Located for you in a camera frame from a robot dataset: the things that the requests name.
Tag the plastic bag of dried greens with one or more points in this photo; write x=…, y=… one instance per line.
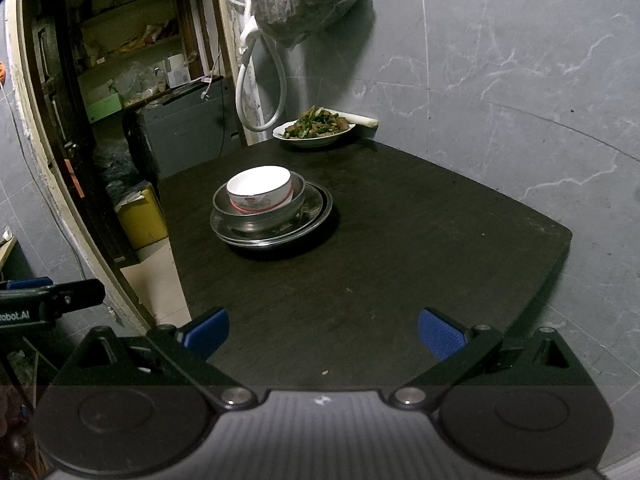
x=300, y=5

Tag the stir-fried green vegetables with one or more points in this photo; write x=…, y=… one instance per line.
x=315, y=125

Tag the clear plastic bags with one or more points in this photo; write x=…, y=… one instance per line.
x=135, y=82

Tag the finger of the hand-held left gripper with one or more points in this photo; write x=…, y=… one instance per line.
x=80, y=294
x=30, y=282

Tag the green box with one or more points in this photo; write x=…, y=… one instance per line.
x=105, y=107

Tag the large stainless steel plate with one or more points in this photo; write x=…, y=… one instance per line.
x=280, y=244

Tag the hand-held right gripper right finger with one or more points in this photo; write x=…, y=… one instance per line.
x=440, y=332

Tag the white boxes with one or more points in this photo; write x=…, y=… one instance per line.
x=177, y=72

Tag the dark plastic bag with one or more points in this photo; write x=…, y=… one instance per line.
x=117, y=170

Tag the stainless steel bowl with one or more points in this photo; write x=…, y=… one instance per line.
x=265, y=220

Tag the dark wooden door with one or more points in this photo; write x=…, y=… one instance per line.
x=55, y=110

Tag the white plate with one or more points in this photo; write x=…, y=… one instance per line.
x=310, y=142

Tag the small white ceramic bowl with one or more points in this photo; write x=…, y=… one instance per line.
x=257, y=180
x=260, y=209

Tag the white radish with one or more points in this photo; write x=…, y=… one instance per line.
x=365, y=120

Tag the wooden shelf unit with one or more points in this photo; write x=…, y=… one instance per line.
x=187, y=25

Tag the grey cabinet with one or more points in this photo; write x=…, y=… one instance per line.
x=190, y=130

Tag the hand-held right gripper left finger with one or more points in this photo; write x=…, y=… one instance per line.
x=207, y=332

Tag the yellow box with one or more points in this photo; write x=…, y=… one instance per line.
x=142, y=222

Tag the colourful packets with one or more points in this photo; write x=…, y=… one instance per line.
x=150, y=35

